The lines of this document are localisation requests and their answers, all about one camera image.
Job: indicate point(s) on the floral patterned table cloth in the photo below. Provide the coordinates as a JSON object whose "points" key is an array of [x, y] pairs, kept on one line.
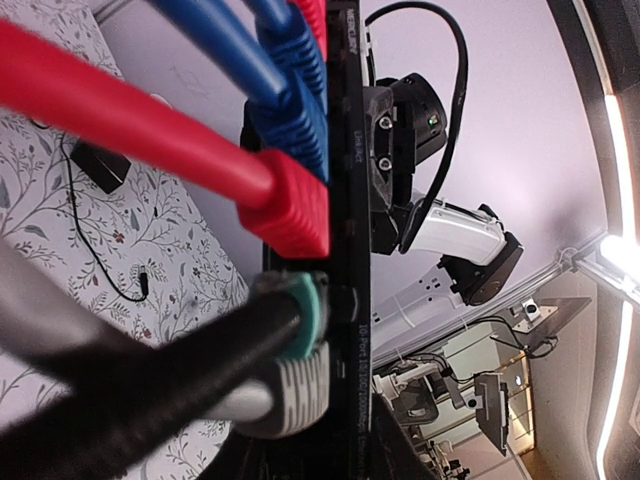
{"points": [[150, 222]]}

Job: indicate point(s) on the black ethernet cable teal boot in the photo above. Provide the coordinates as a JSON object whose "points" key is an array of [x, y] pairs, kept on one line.
{"points": [[264, 365]]}

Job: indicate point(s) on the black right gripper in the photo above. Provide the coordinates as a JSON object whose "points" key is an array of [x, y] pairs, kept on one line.
{"points": [[391, 187]]}

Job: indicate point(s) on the black power adapter brick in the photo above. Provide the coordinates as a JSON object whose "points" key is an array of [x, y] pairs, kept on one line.
{"points": [[108, 170]]}

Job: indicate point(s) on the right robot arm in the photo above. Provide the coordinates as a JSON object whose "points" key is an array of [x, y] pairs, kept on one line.
{"points": [[476, 257]]}

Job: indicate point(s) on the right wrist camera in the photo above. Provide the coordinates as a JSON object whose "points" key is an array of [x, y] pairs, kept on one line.
{"points": [[420, 121]]}

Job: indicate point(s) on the black network switch box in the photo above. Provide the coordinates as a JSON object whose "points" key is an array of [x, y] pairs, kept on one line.
{"points": [[338, 446]]}

